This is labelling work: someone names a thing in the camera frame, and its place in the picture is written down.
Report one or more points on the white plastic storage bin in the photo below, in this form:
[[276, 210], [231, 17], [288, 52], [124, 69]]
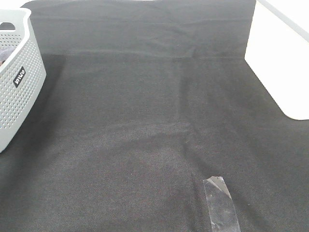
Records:
[[278, 53]]

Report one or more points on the grey cloth in basket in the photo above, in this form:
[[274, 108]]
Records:
[[5, 53]]

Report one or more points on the grey perforated laundry basket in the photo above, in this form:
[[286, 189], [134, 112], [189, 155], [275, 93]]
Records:
[[22, 75]]

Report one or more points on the clear adhesive tape strip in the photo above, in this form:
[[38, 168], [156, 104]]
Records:
[[221, 208]]

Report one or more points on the black fabric table cover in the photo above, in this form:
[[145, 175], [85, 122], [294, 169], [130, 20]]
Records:
[[142, 101]]

